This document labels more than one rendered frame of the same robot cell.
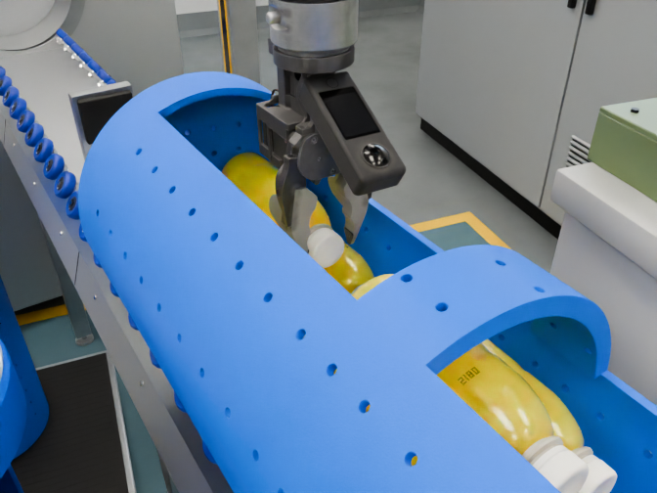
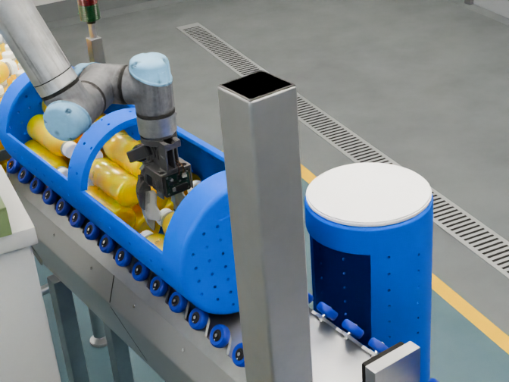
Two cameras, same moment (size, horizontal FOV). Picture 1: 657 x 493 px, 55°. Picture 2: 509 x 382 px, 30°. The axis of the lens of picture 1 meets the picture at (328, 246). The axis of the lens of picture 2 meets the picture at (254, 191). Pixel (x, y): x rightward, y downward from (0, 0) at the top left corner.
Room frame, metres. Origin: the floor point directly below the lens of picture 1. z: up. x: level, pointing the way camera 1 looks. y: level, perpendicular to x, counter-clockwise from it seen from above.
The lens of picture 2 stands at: (2.22, 0.16, 2.07)
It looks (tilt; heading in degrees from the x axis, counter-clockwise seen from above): 29 degrees down; 179
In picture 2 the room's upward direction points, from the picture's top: 5 degrees counter-clockwise
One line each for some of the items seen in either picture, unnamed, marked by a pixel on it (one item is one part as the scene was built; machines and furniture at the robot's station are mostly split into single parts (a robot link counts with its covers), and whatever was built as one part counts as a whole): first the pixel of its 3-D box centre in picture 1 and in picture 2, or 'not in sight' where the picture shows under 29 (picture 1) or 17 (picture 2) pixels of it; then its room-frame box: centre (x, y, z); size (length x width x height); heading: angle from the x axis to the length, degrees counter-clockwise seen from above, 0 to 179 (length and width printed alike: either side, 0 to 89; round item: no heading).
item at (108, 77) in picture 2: not in sight; (99, 86); (0.53, -0.09, 1.40); 0.11 x 0.11 x 0.08; 70
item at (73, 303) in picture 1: (63, 264); not in sight; (1.56, 0.81, 0.31); 0.06 x 0.06 x 0.63; 33
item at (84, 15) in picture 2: not in sight; (88, 10); (-0.63, -0.25, 1.18); 0.06 x 0.06 x 0.05
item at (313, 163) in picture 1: (310, 108); (163, 161); (0.56, 0.02, 1.24); 0.09 x 0.08 x 0.12; 33
